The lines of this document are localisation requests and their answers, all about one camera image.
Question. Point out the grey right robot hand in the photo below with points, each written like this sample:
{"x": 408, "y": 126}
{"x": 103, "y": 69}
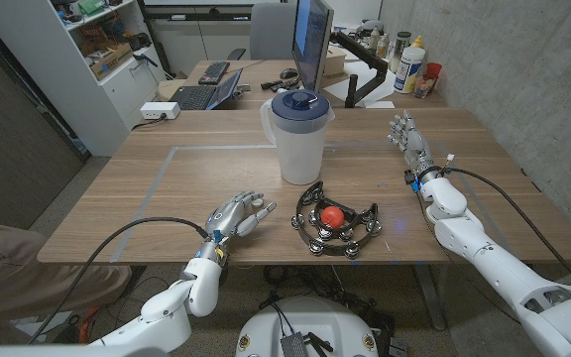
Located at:
{"x": 418, "y": 151}

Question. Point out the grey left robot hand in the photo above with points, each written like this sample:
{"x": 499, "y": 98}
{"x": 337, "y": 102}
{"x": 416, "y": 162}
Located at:
{"x": 228, "y": 218}

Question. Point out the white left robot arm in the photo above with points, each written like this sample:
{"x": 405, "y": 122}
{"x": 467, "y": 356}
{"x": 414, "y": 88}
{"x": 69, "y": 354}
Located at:
{"x": 201, "y": 292}

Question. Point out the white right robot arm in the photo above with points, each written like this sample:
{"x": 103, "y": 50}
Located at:
{"x": 489, "y": 253}

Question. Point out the clear pitcher with blue lid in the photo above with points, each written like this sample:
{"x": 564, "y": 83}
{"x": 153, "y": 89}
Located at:
{"x": 300, "y": 149}

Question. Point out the yellow bottle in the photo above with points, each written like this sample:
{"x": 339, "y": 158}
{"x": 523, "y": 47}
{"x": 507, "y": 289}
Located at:
{"x": 418, "y": 42}

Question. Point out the black tambourine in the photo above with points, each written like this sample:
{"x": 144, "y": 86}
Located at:
{"x": 337, "y": 250}

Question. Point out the white canister with blue lid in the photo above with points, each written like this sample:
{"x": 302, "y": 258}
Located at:
{"x": 408, "y": 72}

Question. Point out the red plastic cup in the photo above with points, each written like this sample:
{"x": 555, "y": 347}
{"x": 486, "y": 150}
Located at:
{"x": 433, "y": 72}

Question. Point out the white paper sheets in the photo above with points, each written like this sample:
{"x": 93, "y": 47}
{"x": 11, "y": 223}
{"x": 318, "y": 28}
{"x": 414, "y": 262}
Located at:
{"x": 337, "y": 90}

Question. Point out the red ball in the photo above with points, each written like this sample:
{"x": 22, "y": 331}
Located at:
{"x": 332, "y": 217}

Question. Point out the jar with dark lid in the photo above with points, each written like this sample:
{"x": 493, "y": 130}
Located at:
{"x": 399, "y": 47}

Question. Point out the small cardboard box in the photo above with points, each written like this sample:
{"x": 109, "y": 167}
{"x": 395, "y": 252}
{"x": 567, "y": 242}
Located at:
{"x": 337, "y": 62}

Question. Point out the open laptop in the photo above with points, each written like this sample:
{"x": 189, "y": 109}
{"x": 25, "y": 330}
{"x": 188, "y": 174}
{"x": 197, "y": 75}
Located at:
{"x": 196, "y": 96}

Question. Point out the white power strip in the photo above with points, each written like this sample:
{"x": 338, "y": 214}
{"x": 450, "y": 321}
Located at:
{"x": 159, "y": 110}

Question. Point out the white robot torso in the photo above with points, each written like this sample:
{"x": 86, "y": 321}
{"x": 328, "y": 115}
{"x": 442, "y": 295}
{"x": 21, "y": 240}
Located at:
{"x": 308, "y": 322}

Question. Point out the black keyboard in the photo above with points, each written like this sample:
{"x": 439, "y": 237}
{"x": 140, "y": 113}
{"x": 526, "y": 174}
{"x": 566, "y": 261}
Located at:
{"x": 213, "y": 73}

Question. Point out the metal table leg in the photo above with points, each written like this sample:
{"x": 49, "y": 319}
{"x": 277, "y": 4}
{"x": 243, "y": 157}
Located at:
{"x": 429, "y": 297}

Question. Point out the black computer monitor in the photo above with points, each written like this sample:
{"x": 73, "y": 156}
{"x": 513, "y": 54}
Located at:
{"x": 312, "y": 44}

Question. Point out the black computer mouse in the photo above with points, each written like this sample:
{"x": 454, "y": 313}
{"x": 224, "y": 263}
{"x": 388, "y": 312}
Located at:
{"x": 289, "y": 73}

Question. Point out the grey office chair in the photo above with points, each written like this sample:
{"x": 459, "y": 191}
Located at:
{"x": 270, "y": 30}

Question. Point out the cardboard box in shelf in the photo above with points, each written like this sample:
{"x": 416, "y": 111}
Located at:
{"x": 112, "y": 59}

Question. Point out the person in khaki trousers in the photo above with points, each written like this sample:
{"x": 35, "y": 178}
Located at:
{"x": 18, "y": 268}

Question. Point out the white shelf cabinet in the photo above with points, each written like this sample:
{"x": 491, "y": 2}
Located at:
{"x": 57, "y": 74}

